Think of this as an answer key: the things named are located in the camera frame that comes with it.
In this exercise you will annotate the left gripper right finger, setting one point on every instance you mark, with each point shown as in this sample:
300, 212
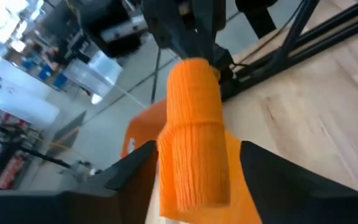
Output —
291, 196

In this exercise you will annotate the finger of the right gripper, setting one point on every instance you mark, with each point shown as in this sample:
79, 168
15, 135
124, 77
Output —
176, 31
216, 31

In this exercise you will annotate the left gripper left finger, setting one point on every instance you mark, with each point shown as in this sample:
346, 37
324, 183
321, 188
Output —
120, 202

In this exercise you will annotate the orange elastic bandage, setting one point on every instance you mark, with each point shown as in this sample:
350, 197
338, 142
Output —
194, 124

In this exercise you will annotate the black neighbouring workstation table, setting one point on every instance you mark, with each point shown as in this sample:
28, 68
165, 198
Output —
117, 46

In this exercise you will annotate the white translucent box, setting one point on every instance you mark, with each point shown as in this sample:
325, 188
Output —
107, 67

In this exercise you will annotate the orange plastic bin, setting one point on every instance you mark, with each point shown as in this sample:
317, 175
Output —
145, 124

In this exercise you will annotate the black floor mat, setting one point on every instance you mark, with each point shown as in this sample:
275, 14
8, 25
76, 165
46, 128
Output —
70, 133

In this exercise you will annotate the clear ribbed plastic cylinder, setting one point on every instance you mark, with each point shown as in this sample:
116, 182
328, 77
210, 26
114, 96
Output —
82, 77

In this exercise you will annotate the black aluminium rig frame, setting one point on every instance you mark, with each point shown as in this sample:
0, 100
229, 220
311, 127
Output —
322, 37

